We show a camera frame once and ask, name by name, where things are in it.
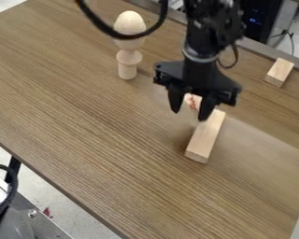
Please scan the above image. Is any small plain wooden block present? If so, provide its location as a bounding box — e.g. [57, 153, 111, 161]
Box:
[263, 57, 296, 89]

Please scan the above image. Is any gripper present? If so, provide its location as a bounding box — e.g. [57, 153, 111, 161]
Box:
[151, 55, 244, 122]

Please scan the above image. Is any black computer tower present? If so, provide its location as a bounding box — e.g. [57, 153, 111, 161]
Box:
[240, 0, 285, 45]

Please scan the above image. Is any wooden egg-topped peg toy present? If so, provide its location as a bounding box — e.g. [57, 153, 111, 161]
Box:
[110, 10, 149, 81]

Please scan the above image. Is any wooden block with red marking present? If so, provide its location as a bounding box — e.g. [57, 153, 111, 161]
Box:
[183, 92, 227, 164]

